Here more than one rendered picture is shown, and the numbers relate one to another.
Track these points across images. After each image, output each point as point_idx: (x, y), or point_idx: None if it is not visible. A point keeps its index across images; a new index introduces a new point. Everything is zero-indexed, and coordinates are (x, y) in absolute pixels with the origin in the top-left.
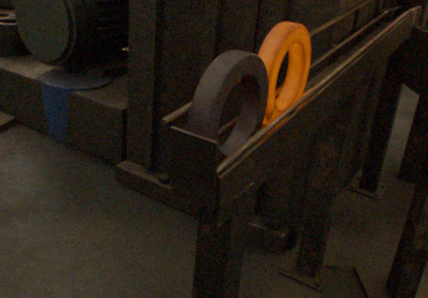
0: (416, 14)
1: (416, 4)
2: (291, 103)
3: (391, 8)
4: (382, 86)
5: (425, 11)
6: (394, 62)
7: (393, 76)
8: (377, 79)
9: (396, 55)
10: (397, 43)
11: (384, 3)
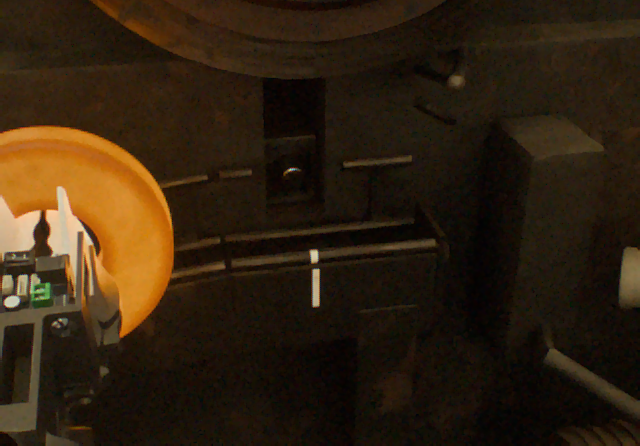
0: (353, 275)
1: (434, 232)
2: None
3: (412, 214)
4: (511, 430)
5: (521, 259)
6: (346, 393)
7: (346, 434)
8: (417, 410)
9: (346, 375)
10: (124, 363)
11: (322, 200)
